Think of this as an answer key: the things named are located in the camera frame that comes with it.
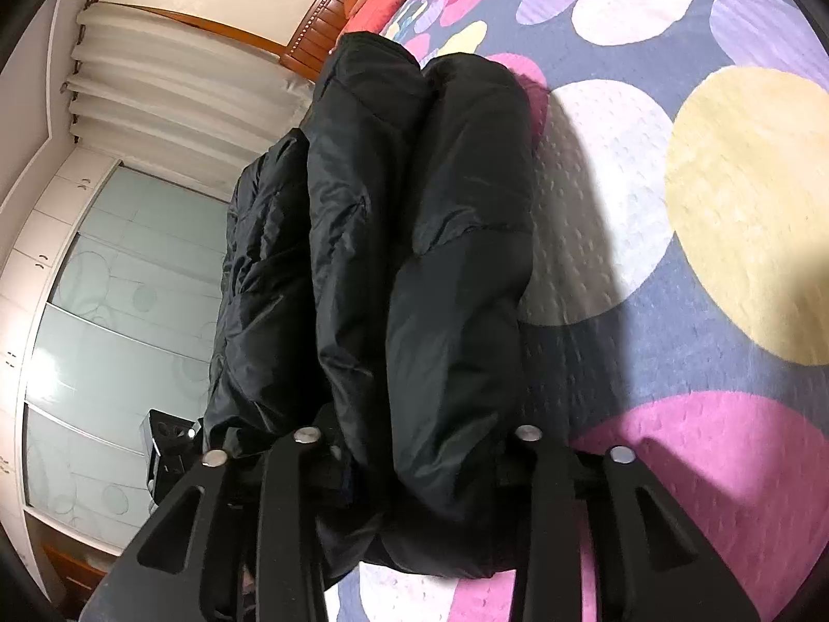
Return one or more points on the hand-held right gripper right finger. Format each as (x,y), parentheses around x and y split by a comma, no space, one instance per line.
(550,492)

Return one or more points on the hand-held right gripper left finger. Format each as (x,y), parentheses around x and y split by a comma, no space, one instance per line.
(291,492)

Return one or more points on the black puffer jacket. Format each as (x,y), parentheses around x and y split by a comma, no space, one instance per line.
(421,240)

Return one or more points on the frosted glass wardrobe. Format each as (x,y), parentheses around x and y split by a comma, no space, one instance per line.
(116,311)

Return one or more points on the wooden cabinet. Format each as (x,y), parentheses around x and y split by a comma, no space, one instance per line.
(71,573)

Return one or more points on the colourful dotted bedspread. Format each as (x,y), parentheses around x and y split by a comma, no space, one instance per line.
(647,350)

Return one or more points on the cream curtain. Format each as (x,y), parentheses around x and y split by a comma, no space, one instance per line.
(181,78)

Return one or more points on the wooden headboard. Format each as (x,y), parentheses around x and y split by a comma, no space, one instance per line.
(311,45)

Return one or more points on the wooden wall trim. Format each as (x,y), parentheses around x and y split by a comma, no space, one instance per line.
(207,24)

